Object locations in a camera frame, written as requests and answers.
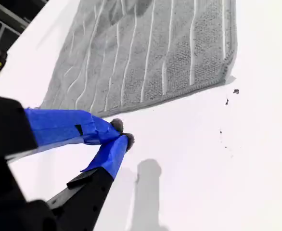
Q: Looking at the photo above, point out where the dark shelving unit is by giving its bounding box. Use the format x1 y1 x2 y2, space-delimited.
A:
0 0 51 52

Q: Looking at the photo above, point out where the grey white-striped towel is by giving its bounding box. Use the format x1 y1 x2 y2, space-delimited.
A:
38 0 238 118

